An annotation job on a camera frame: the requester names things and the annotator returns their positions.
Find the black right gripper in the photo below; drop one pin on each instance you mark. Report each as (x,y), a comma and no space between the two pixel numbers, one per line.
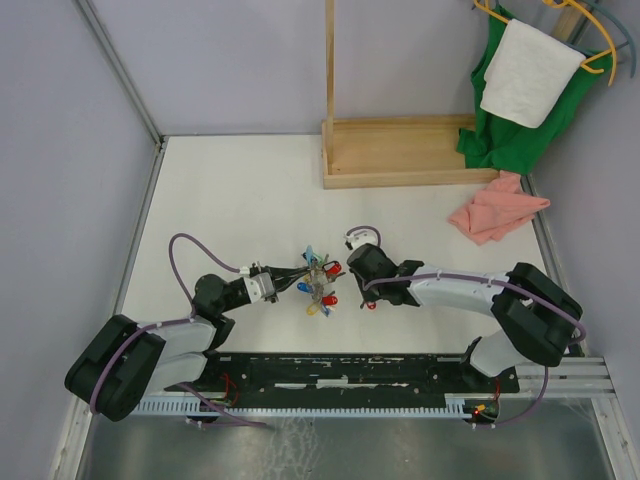
(367,295)

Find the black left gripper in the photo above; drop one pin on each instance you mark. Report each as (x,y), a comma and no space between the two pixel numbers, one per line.
(282,277)

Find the metal keyring organizer blue handle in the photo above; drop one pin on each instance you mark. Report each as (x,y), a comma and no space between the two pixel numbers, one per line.
(318,282)

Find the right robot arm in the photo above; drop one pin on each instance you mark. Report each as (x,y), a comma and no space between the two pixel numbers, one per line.
(537,319)

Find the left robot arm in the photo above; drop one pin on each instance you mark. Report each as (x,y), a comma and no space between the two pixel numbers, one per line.
(126,360)

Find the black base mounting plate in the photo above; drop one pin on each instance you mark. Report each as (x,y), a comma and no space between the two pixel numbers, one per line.
(429,373)

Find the pink cloth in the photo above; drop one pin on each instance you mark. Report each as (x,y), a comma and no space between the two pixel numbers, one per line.
(497,210)

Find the green shirt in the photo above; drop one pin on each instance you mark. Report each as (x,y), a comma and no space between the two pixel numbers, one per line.
(501,144)

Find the white towel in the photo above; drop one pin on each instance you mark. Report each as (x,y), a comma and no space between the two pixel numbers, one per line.
(527,74)

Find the yellow clothes hanger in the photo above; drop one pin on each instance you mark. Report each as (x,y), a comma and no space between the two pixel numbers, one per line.
(572,28)

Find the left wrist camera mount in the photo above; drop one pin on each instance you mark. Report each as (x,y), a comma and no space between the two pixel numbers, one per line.
(259,283)

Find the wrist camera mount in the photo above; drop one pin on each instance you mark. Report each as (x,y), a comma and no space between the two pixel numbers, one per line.
(259,283)
(361,235)

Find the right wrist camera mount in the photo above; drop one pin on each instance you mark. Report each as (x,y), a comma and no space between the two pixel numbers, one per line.
(361,235)

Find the wooden rack frame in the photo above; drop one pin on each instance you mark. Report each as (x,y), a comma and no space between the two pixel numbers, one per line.
(390,151)

